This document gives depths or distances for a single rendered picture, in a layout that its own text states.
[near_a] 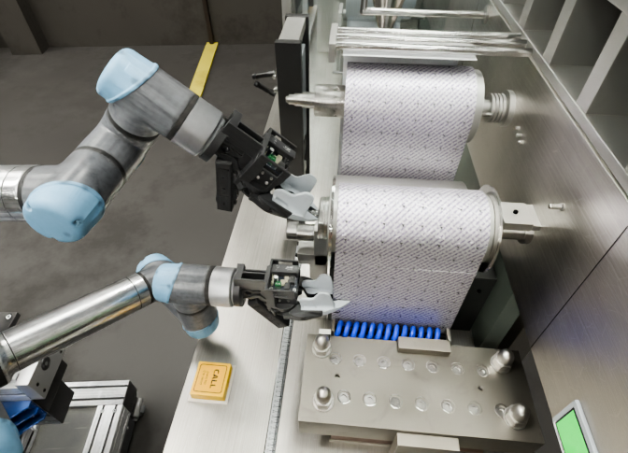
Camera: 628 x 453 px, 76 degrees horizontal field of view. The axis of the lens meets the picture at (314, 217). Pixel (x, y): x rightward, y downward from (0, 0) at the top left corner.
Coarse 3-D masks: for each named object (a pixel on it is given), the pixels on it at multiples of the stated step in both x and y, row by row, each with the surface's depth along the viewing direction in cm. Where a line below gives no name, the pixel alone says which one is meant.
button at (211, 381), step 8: (200, 368) 84; (208, 368) 84; (216, 368) 84; (224, 368) 84; (232, 368) 86; (200, 376) 83; (208, 376) 83; (216, 376) 83; (224, 376) 83; (200, 384) 82; (208, 384) 82; (216, 384) 82; (224, 384) 82; (192, 392) 81; (200, 392) 81; (208, 392) 81; (216, 392) 81; (224, 392) 81; (216, 400) 82; (224, 400) 82
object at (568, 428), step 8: (568, 416) 52; (560, 424) 54; (568, 424) 52; (576, 424) 50; (560, 432) 53; (568, 432) 52; (576, 432) 50; (568, 440) 52; (576, 440) 50; (568, 448) 51; (576, 448) 50; (584, 448) 48
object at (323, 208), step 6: (324, 198) 68; (324, 204) 67; (324, 210) 66; (324, 216) 66; (318, 222) 66; (324, 222) 66; (318, 228) 66; (324, 228) 66; (318, 234) 67; (324, 234) 67
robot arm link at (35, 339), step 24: (144, 264) 88; (120, 288) 81; (144, 288) 83; (48, 312) 74; (72, 312) 74; (96, 312) 76; (120, 312) 80; (0, 336) 68; (24, 336) 69; (48, 336) 71; (72, 336) 74; (0, 360) 65; (24, 360) 68; (0, 384) 66
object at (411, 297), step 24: (336, 264) 68; (336, 288) 73; (360, 288) 72; (384, 288) 72; (408, 288) 71; (432, 288) 70; (456, 288) 70; (360, 312) 78; (384, 312) 77; (408, 312) 77; (432, 312) 76; (456, 312) 75
